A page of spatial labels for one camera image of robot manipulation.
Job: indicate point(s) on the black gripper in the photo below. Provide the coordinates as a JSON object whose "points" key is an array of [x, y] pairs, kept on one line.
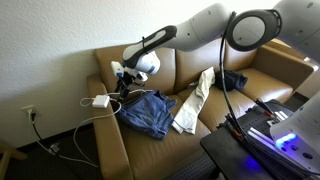
{"points": [[133, 77]]}

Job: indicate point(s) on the white power pack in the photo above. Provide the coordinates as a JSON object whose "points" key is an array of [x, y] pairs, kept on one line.
{"points": [[100, 101]]}

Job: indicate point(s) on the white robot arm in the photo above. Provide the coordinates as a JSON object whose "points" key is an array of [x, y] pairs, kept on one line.
{"points": [[200, 28]]}

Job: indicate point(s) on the tan leather couch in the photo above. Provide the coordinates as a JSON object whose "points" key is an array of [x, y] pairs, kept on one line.
{"points": [[150, 153]]}

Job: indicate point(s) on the blue denim jeans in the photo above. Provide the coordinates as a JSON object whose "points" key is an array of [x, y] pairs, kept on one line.
{"points": [[146, 113]]}

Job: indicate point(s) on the cream trousers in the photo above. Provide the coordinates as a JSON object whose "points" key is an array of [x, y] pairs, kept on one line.
{"points": [[193, 103]]}

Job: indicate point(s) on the grey plug adapter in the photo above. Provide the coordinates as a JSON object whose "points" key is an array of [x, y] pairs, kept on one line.
{"points": [[54, 147]]}

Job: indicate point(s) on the dark navy garment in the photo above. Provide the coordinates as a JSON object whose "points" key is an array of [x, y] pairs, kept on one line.
{"points": [[235, 80]]}

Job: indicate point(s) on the orange black clamp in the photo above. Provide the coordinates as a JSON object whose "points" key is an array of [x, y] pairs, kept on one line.
{"points": [[262, 106], [233, 128]]}

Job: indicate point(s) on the black robot stand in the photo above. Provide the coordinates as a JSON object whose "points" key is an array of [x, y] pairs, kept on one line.
{"points": [[226, 156]]}

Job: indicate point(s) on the wooden stool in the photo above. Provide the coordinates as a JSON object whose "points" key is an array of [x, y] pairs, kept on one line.
{"points": [[5, 160]]}

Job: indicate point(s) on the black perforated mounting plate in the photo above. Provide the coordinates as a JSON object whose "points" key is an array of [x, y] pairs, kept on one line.
{"points": [[256, 121]]}

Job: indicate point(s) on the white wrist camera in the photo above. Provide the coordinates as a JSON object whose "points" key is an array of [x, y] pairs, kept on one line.
{"points": [[117, 68]]}

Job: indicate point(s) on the white wall outlet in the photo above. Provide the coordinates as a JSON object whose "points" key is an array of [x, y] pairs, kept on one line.
{"points": [[27, 109]]}

